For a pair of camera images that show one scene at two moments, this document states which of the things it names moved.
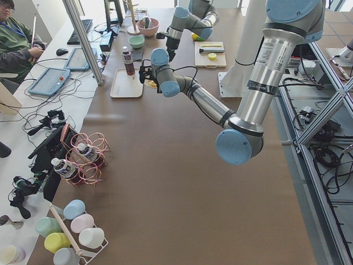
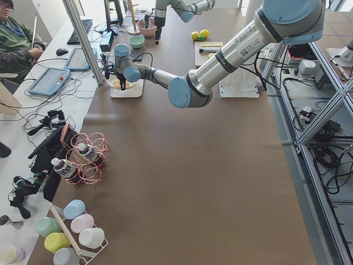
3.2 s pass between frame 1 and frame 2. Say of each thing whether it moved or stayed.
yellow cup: stayed
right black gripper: moved
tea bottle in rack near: stayed
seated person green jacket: stayed
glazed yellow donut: moved
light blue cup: stayed
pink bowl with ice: stayed
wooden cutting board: stayed
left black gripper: moved
